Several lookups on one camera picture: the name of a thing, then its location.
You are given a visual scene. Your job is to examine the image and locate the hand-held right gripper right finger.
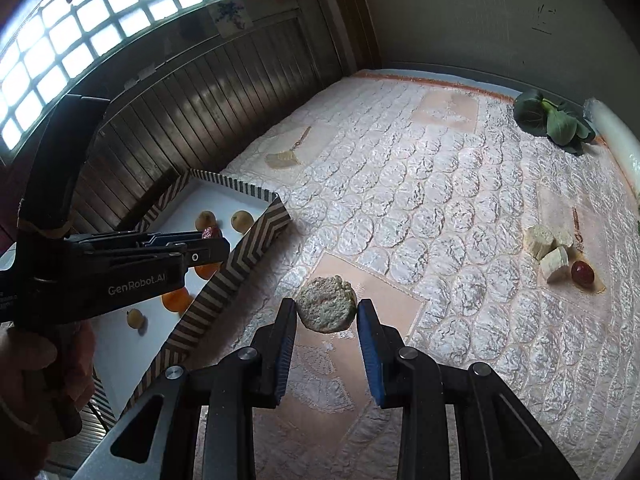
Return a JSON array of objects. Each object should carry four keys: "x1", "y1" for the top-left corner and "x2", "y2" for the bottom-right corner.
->
[{"x1": 356, "y1": 298, "x2": 568, "y2": 480}]

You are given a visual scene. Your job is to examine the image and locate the floral wall picture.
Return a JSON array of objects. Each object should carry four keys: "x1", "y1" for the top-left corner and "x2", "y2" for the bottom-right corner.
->
[{"x1": 212, "y1": 0, "x2": 248, "y2": 36}]

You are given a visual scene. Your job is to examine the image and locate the person's left hand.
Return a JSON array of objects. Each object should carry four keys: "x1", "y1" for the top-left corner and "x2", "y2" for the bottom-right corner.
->
[{"x1": 0, "y1": 321, "x2": 97, "y2": 443}]

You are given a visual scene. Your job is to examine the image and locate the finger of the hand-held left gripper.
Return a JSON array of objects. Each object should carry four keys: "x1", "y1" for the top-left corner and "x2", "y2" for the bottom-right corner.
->
[
  {"x1": 100, "y1": 239, "x2": 232, "y2": 271},
  {"x1": 70, "y1": 230, "x2": 223, "y2": 251}
]

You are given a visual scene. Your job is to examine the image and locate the barred window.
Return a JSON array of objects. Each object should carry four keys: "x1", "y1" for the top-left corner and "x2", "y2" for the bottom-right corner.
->
[{"x1": 0, "y1": 0, "x2": 291, "y2": 153}]

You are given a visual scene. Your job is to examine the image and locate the plastic-wrapped white radish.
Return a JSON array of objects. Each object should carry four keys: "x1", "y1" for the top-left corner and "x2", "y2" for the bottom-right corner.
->
[{"x1": 582, "y1": 99, "x2": 640, "y2": 196}]

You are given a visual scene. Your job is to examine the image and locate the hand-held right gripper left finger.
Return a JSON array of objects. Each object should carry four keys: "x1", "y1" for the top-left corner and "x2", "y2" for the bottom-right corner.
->
[{"x1": 72, "y1": 298, "x2": 299, "y2": 480}]

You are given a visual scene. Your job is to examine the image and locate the green bok choy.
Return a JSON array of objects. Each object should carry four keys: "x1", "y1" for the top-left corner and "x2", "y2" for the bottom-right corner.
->
[{"x1": 513, "y1": 89, "x2": 597, "y2": 156}]

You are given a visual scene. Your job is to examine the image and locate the striped cardboard box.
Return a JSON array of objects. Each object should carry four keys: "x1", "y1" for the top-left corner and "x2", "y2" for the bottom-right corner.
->
[{"x1": 85, "y1": 169, "x2": 292, "y2": 423}]

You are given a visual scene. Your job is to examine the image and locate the large orange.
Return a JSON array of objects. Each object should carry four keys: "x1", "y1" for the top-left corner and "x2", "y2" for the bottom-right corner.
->
[{"x1": 161, "y1": 287, "x2": 195, "y2": 313}]

